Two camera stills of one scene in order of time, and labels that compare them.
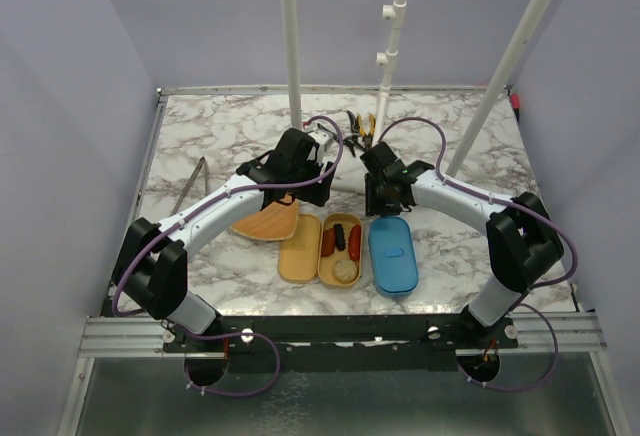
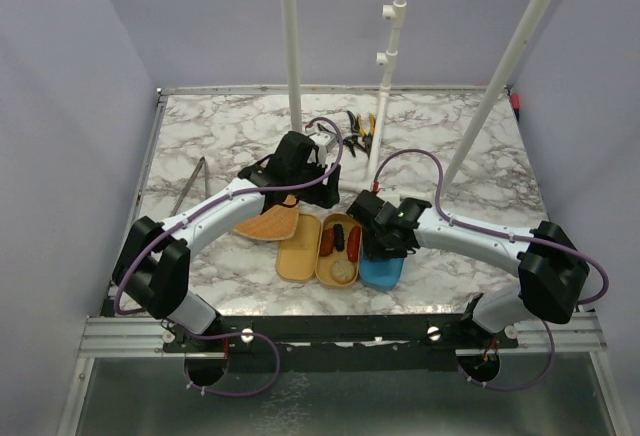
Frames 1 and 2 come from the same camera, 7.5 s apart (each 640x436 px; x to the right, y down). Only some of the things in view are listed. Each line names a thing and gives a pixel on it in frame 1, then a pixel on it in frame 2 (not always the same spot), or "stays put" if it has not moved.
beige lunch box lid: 299,258 stays put
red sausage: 354,242 stays put
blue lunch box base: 395,295 to 381,287
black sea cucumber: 339,237 stays put
